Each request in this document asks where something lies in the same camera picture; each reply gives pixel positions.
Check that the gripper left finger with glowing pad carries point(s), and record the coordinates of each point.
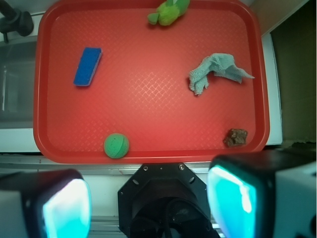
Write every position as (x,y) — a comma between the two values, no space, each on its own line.
(51,204)

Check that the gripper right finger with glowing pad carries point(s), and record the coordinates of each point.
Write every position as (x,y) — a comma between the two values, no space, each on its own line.
(266,194)

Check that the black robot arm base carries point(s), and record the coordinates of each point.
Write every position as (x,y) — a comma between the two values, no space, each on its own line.
(165,201)

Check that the blue sponge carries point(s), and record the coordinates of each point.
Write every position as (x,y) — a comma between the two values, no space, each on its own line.
(87,66)

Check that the brown rock-like lump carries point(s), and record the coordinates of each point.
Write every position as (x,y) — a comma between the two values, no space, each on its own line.
(236,138)

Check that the green ball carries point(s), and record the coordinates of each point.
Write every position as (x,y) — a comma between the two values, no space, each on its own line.
(116,146)

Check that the red plastic tray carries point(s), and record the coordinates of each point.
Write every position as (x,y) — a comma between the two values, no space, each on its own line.
(141,84)

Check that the light blue crumpled cloth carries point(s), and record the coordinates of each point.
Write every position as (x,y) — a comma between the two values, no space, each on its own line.
(221,65)

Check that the grey sink basin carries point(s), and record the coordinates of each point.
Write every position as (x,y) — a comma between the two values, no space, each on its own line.
(17,73)

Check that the black faucet knob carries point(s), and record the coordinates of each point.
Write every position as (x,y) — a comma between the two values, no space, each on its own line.
(14,20)

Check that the green plush toy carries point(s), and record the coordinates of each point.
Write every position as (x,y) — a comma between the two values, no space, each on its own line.
(168,12)

